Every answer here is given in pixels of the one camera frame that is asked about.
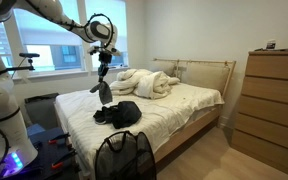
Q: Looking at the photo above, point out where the white crumpled duvet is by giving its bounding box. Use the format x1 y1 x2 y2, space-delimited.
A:
109 68 182 98

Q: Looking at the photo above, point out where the grey garment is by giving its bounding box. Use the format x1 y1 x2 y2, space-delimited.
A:
89 80 114 105

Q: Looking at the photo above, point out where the white bed sheet mattress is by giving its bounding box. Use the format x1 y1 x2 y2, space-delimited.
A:
53 81 226 180

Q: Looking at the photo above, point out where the beige headboard cushion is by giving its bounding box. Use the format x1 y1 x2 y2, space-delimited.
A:
149 59 178 78
184 62 231 96

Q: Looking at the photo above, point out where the white window blind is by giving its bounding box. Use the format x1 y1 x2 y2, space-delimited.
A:
13 8 83 46
85 0 128 54
0 21 13 68

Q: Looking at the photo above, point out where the wooden chest of drawers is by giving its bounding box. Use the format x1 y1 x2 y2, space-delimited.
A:
231 49 288 180

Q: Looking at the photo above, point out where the dark robot cart top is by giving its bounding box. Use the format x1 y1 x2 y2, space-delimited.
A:
3 128 82 180

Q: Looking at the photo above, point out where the black camera on stand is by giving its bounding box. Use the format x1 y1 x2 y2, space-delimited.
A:
0 52 41 78

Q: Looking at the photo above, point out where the black mesh laundry basket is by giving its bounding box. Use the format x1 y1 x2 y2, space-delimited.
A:
94 130 158 180

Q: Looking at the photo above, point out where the orange handled black clamp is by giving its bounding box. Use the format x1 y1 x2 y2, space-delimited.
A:
51 150 78 170
48 133 70 145

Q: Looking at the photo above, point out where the large black garment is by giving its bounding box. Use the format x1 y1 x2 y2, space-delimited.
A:
111 100 143 130

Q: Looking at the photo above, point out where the small white container dark lid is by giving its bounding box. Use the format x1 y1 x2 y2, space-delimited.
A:
266 39 277 50

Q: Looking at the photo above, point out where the dark grey storage bin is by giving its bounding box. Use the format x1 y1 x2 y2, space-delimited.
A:
24 93 60 131

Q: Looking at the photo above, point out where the wooden bed frame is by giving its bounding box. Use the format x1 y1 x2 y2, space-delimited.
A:
152 58 237 164

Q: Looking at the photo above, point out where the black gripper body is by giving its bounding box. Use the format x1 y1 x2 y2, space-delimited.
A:
97 52 114 73

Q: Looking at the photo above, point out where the dark navy garment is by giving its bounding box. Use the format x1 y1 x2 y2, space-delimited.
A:
92 105 118 125

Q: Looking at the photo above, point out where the white window frame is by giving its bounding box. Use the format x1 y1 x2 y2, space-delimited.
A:
0 0 132 81

